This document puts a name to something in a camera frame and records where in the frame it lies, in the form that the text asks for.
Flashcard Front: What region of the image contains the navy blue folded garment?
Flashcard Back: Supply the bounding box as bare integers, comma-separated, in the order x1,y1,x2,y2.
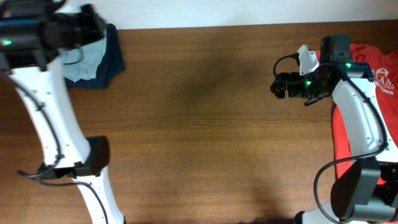
65,24,126,89

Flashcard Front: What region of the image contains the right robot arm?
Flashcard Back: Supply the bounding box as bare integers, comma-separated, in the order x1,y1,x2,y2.
271,35,397,223

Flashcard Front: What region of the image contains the light blue t-shirt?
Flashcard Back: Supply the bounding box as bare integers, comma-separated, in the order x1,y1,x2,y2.
59,30,107,82

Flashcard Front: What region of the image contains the red printed t-shirt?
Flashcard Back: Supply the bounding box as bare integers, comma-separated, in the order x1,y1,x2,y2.
313,43,398,187

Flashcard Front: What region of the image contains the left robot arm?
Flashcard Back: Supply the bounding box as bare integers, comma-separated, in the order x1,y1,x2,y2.
1,1,126,223

